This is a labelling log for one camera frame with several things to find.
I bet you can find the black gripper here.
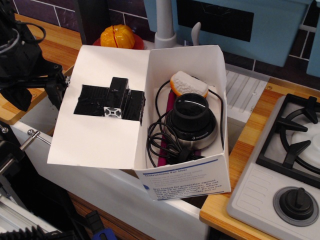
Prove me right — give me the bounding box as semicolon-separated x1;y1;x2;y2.
0;14;68;112

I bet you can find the black aluminium extrusion block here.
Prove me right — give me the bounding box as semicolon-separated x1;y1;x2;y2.
103;77;129;119

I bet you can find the toy orange pumpkin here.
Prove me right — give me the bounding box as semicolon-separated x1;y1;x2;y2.
100;24;136;49

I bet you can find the red plate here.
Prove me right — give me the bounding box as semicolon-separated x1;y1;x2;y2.
92;33;145;50

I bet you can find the blue black clamp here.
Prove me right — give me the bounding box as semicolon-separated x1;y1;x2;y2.
85;210;117;240

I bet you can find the grey toy faucet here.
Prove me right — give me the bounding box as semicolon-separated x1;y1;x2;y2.
153;0;202;50

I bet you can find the magenta stick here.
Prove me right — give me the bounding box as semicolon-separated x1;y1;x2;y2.
157;92;208;167

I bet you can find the toy orange slice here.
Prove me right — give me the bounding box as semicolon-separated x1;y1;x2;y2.
169;70;209;98

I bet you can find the black 3D mouse puck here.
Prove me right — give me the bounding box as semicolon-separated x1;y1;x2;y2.
164;93;218;150

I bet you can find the white toy sink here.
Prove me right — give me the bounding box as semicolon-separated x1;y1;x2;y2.
9;39;271;240

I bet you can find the teal toy cabinet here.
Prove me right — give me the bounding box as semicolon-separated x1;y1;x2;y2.
144;0;315;80

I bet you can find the white toy stove top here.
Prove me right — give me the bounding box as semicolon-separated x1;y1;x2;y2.
226;93;320;240

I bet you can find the black stove grate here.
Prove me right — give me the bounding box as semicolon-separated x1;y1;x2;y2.
253;94;320;184

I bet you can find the black stove knob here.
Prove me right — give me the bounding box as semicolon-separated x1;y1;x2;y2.
273;186;320;227

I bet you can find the metal clamp handle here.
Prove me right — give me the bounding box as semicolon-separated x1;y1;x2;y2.
0;126;52;153

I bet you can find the black coiled cable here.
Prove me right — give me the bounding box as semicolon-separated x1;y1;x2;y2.
146;79;225;168

